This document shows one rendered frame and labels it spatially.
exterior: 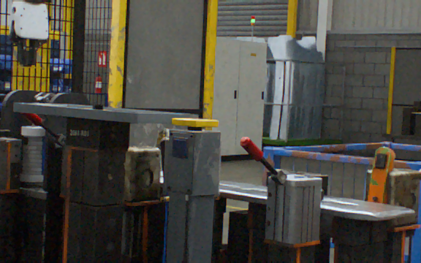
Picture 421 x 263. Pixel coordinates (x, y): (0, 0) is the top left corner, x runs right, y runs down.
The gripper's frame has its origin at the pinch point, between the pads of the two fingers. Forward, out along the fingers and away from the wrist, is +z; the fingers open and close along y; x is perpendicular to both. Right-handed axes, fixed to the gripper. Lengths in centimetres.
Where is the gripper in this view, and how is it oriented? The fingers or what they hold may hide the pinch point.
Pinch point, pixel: (27, 57)
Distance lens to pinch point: 249.0
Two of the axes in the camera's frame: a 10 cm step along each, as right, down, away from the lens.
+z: -0.5, 10.0, 0.6
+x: -7.4, -0.7, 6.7
